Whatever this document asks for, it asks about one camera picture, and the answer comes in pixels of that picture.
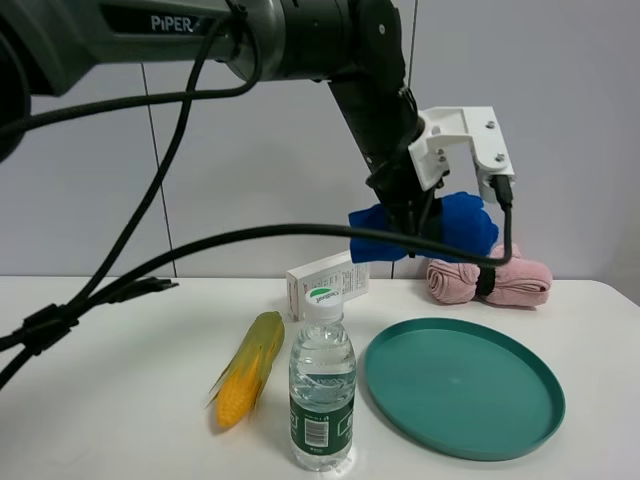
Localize yellow toy corn cob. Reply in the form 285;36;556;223
206;311;285;430

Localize clear water bottle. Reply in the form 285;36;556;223
289;287;357;472

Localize teal round plate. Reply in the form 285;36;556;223
364;317;566;462

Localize blue towel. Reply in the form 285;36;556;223
350;192;499;263

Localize pink rolled towel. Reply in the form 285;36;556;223
426;244;553;308

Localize white medicine box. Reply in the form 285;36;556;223
286;251;370;322

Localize black camera cable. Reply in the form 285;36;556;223
0;174;516;351

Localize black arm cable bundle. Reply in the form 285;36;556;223
0;0;264;391

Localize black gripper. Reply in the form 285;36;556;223
366;152;442;235

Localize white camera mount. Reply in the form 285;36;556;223
408;106;515;203

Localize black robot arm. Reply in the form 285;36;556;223
1;1;440;235

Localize black strap on towel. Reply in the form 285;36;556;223
474;266;497;299

